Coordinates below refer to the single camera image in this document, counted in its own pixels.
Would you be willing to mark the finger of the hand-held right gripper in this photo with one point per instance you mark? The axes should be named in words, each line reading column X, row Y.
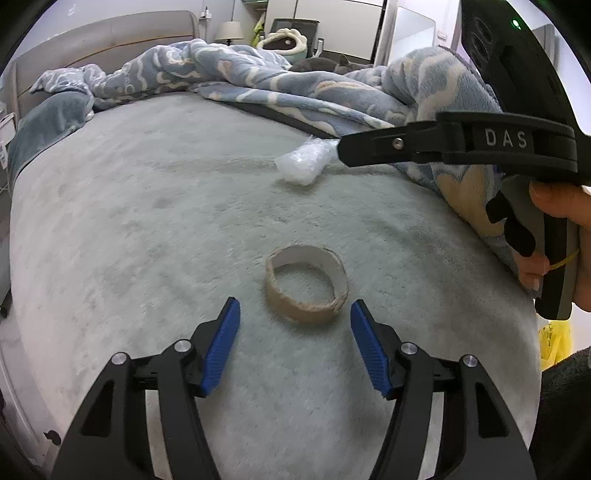
column 378, row 145

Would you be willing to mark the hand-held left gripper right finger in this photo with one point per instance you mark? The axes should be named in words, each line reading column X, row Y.
column 369, row 350

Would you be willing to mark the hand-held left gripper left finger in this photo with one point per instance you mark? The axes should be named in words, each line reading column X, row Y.
column 224, row 350

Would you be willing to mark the white bubble wrap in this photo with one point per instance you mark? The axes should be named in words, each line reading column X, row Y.
column 300, row 166

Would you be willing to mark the person's right hand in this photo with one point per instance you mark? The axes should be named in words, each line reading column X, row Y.
column 563, row 201

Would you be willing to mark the grey cat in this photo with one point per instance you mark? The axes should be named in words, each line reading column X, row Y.
column 323, row 64

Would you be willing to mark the white wardrobe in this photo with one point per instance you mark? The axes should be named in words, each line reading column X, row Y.
column 341, row 18

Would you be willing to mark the blue patterned blanket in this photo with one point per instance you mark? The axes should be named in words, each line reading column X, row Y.
column 258, row 78

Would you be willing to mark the black office chair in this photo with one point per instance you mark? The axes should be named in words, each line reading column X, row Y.
column 302, row 27

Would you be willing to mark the cream plush cat bed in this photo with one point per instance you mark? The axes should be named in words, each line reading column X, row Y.
column 281, row 44

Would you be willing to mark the yellow plastic bag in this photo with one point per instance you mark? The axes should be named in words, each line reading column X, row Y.
column 554, row 341

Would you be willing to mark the bedside lamp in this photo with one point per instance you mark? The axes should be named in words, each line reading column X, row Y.
column 229, row 32

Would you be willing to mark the person's dark fleece clothing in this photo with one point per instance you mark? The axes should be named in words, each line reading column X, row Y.
column 563, row 415

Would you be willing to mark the beige padded headboard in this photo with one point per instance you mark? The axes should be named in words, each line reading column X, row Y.
column 101, row 37

